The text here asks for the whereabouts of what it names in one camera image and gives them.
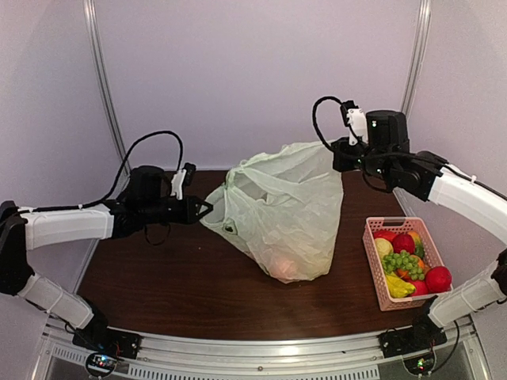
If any yellow banana toy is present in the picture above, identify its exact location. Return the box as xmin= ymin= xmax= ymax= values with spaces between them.
xmin=386 ymin=274 xmax=416 ymax=298

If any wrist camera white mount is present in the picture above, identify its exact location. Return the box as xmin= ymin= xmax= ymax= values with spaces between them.
xmin=340 ymin=100 xmax=368 ymax=146
xmin=170 ymin=162 xmax=196 ymax=200

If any peach fruit in bag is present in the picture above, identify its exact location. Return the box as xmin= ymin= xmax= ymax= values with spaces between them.
xmin=269 ymin=257 xmax=298 ymax=283

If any pale yellow fruit toy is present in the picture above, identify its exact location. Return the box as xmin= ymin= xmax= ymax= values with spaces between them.
xmin=374 ymin=237 xmax=394 ymax=259

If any pink plastic basket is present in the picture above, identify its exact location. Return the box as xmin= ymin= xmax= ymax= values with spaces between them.
xmin=363 ymin=217 xmax=452 ymax=311

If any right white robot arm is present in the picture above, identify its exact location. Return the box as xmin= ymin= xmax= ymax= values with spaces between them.
xmin=330 ymin=106 xmax=506 ymax=350

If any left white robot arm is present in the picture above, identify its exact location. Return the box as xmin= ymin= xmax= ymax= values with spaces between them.
xmin=1 ymin=163 xmax=213 ymax=352

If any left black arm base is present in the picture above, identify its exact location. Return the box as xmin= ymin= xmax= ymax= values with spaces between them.
xmin=66 ymin=298 xmax=141 ymax=379

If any light green plastic bag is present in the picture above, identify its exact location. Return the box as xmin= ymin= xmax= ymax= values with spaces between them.
xmin=201 ymin=142 xmax=344 ymax=283

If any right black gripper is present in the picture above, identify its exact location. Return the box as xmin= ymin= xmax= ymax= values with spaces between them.
xmin=332 ymin=136 xmax=393 ymax=182

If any left aluminium frame post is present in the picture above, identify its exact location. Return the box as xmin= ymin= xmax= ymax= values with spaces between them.
xmin=82 ymin=0 xmax=133 ymax=177

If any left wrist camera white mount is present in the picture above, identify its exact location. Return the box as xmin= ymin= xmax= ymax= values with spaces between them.
xmin=170 ymin=162 xmax=196 ymax=200

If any green grapes toy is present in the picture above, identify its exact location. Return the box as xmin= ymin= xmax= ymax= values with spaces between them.
xmin=381 ymin=251 xmax=425 ymax=280

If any curved aluminium rail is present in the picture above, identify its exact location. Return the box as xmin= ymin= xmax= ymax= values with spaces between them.
xmin=37 ymin=314 xmax=482 ymax=380

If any left black cable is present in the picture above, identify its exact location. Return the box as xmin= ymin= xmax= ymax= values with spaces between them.
xmin=78 ymin=130 xmax=185 ymax=211

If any red apple toy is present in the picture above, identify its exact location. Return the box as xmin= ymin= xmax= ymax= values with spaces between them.
xmin=391 ymin=234 xmax=415 ymax=254

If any right black cable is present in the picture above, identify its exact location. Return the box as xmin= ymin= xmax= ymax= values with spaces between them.
xmin=311 ymin=95 xmax=345 ymax=150

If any red plush fruit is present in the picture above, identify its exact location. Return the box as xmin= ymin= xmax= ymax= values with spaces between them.
xmin=425 ymin=266 xmax=452 ymax=294

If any black cable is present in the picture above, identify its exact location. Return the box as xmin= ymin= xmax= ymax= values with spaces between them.
xmin=78 ymin=130 xmax=185 ymax=211
xmin=311 ymin=95 xmax=345 ymax=150

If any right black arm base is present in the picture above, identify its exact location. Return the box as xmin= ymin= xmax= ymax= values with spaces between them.
xmin=379 ymin=308 xmax=448 ymax=377

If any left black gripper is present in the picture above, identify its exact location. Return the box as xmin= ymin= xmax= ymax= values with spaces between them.
xmin=141 ymin=194 xmax=212 ymax=224

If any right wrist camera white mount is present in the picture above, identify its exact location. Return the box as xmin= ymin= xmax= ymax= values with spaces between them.
xmin=340 ymin=100 xmax=368 ymax=146

